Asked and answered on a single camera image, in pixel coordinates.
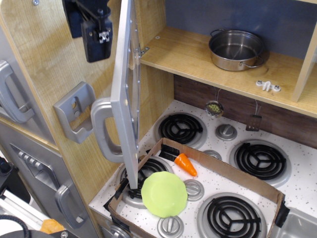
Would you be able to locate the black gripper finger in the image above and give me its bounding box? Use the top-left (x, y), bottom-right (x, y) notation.
top-left (81, 17), bottom-right (113, 62)
top-left (62, 0), bottom-right (83, 38)

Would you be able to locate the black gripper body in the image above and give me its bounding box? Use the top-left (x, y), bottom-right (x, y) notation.
top-left (62, 0), bottom-right (110, 22)

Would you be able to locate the grey toy microwave door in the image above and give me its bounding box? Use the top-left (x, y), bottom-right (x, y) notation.
top-left (91, 0), bottom-right (141, 189)

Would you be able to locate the metal door hinge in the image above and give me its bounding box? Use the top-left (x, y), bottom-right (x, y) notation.
top-left (141, 47), bottom-right (150, 56)

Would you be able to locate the back left stove burner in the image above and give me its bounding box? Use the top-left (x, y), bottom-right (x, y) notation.
top-left (154, 113), bottom-right (208, 149)

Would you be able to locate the stove burner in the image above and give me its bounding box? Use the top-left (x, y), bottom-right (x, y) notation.
top-left (196, 192), bottom-right (267, 238)
top-left (228, 139), bottom-right (292, 187)
top-left (122, 157), bottom-right (174, 209)
top-left (154, 113), bottom-right (208, 149)

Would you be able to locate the hanging round toy strainer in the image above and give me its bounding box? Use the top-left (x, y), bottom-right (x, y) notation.
top-left (205, 89), bottom-right (224, 118)

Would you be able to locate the front left stove burner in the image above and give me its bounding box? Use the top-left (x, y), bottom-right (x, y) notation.
top-left (122, 157), bottom-right (174, 209)

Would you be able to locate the grey ice dispenser panel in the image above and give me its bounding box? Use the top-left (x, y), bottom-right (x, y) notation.
top-left (10, 144), bottom-right (60, 191)

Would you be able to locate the orange toy carrot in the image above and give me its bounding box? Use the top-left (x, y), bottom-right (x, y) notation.
top-left (174, 153), bottom-right (198, 177)

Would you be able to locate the grey back stove knob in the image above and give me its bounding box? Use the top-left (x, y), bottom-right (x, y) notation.
top-left (215, 124), bottom-right (237, 141)

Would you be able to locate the grey stove knob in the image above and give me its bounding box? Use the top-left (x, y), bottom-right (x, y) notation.
top-left (215, 124), bottom-right (237, 141)
top-left (157, 216), bottom-right (184, 238)
top-left (184, 179), bottom-right (205, 202)

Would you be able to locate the grey small middle knob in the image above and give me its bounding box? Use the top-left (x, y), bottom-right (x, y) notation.
top-left (204, 150), bottom-right (222, 161)

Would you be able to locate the green plastic plate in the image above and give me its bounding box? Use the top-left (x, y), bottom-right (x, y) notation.
top-left (141, 171), bottom-right (188, 218)

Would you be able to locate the white plastic door latch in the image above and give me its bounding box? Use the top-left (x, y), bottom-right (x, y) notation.
top-left (256, 80), bottom-right (281, 92)

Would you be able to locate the hanging toy spatula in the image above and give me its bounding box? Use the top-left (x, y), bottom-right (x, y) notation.
top-left (246, 100), bottom-right (262, 131)

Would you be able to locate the grey centre stove knob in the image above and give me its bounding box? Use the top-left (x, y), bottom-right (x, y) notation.
top-left (184, 179), bottom-right (205, 202)

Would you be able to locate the orange cloth piece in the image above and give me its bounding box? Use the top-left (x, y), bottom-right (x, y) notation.
top-left (40, 219), bottom-right (65, 234)

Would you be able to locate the grey oven knob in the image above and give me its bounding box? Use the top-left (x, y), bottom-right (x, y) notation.
top-left (110, 225), bottom-right (131, 238)

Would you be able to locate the grey front stove knob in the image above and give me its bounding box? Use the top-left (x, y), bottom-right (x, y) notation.
top-left (157, 216), bottom-right (184, 238)

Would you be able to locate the back right stove burner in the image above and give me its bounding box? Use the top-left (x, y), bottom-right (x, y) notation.
top-left (228, 139), bottom-right (292, 187)

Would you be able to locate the front right stove burner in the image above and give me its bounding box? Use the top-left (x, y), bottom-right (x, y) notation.
top-left (196, 192), bottom-right (267, 238)

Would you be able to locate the steel sink basin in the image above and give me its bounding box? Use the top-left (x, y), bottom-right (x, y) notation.
top-left (269, 208), bottom-right (317, 238)

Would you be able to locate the grey wall phone holder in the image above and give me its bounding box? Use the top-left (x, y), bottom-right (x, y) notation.
top-left (53, 81), bottom-right (96, 144)

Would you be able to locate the grey upper fridge handle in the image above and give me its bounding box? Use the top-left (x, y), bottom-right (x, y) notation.
top-left (0, 60), bottom-right (35, 123)

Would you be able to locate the grey fridge handle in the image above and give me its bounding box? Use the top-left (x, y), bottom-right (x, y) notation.
top-left (54, 185), bottom-right (84, 229)
top-left (0, 60), bottom-right (35, 123)

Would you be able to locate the steel pot with handles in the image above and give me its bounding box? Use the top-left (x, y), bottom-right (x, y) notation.
top-left (209, 29), bottom-right (265, 71)

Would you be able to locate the grey lower fridge handle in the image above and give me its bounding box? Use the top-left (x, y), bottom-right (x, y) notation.
top-left (54, 185), bottom-right (84, 229)

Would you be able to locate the black cable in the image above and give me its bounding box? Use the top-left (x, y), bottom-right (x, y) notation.
top-left (0, 214), bottom-right (32, 238)

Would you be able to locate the brown cardboard frame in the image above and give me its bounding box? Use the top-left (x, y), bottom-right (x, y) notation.
top-left (105, 139), bottom-right (290, 238)

